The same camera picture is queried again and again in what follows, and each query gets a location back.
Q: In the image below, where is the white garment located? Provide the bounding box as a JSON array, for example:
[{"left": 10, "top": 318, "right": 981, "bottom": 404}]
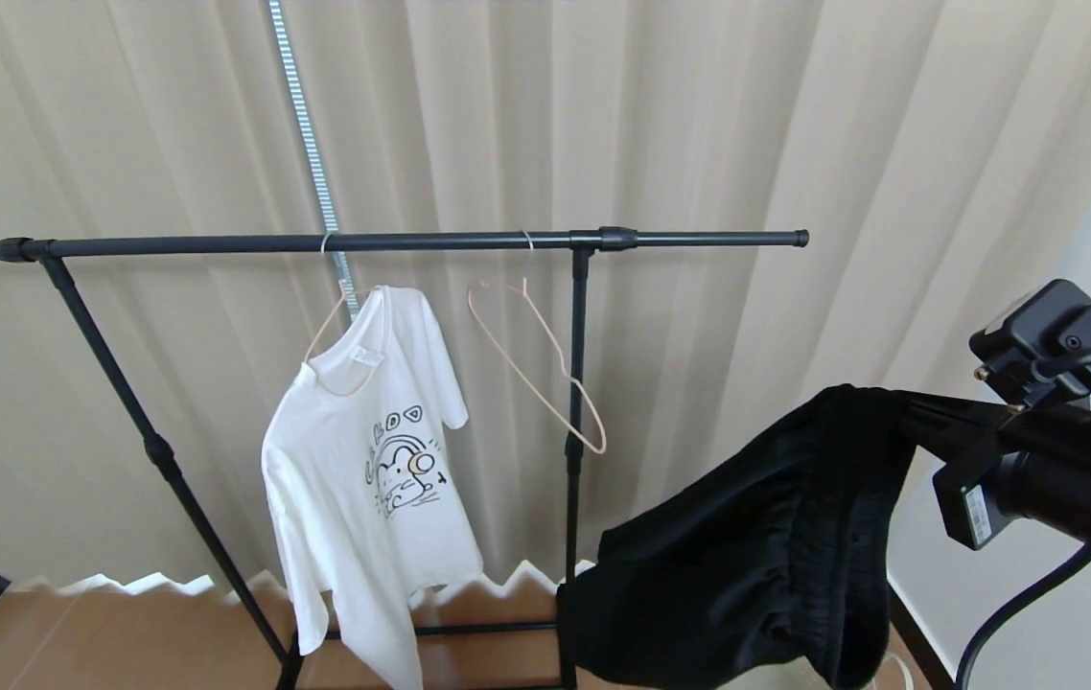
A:
[{"left": 261, "top": 285, "right": 486, "bottom": 690}]

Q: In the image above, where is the pink clothes hanger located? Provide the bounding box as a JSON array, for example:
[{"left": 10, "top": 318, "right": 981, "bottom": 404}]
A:
[
  {"left": 304, "top": 232, "right": 383, "bottom": 397},
  {"left": 467, "top": 230, "right": 608, "bottom": 455}
]

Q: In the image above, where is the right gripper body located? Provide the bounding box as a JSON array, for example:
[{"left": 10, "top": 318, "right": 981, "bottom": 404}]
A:
[{"left": 932, "top": 431, "right": 1091, "bottom": 552}]

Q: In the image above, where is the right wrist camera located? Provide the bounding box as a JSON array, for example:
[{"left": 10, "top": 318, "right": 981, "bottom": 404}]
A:
[{"left": 969, "top": 280, "right": 1091, "bottom": 432}]

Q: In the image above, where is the black clothes rack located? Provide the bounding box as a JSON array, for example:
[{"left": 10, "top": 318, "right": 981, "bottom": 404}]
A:
[{"left": 0, "top": 228, "right": 810, "bottom": 690}]

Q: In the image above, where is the beige curtain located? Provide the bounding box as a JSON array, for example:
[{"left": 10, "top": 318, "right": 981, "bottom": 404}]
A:
[{"left": 0, "top": 0, "right": 1091, "bottom": 595}]

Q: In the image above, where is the white laundry basket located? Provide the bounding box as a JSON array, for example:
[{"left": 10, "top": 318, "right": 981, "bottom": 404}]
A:
[{"left": 876, "top": 650, "right": 917, "bottom": 690}]

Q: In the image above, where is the black garment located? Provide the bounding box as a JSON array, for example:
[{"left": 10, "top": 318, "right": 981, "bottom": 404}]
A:
[{"left": 557, "top": 383, "right": 920, "bottom": 690}]

